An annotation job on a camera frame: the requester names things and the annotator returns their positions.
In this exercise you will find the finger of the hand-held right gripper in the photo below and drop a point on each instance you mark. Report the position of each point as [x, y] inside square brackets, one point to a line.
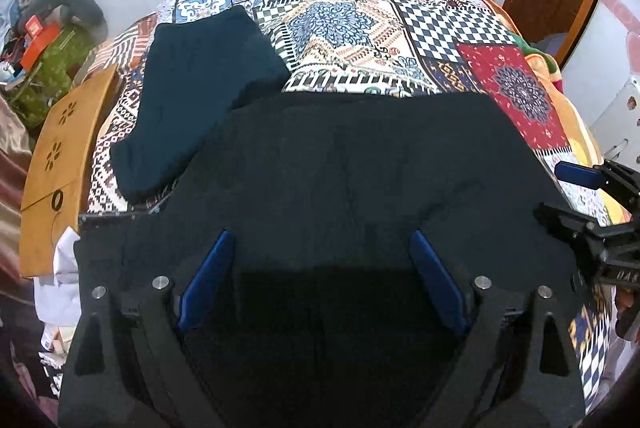
[577, 175]
[565, 220]

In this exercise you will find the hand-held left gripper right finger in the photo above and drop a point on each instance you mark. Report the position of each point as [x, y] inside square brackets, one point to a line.
[437, 280]

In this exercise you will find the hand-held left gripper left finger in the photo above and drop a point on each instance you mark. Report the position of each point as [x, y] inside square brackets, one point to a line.
[207, 280]

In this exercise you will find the black pants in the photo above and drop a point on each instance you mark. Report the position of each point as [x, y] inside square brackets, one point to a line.
[350, 167]

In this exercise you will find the folded dark teal pants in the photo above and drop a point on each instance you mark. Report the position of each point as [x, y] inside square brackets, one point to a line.
[195, 82]

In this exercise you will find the white papers and packets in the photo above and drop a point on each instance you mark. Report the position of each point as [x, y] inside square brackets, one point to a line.
[60, 283]

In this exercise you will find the wooden lap desk board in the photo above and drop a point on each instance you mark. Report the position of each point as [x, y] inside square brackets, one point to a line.
[65, 147]

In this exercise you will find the striped red curtain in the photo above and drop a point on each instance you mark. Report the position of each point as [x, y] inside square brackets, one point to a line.
[15, 188]

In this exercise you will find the orange patterned quilt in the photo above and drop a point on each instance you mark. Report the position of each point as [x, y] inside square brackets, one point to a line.
[125, 40]

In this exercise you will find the green floral storage bag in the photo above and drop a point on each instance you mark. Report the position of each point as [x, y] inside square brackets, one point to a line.
[55, 72]

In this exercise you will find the patchwork printed blanket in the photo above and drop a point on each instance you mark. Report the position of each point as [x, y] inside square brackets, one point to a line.
[350, 22]

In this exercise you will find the orange box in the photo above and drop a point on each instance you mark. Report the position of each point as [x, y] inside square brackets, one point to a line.
[40, 40]

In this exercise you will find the grey long pillow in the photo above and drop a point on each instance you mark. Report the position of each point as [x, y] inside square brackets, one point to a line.
[75, 5]

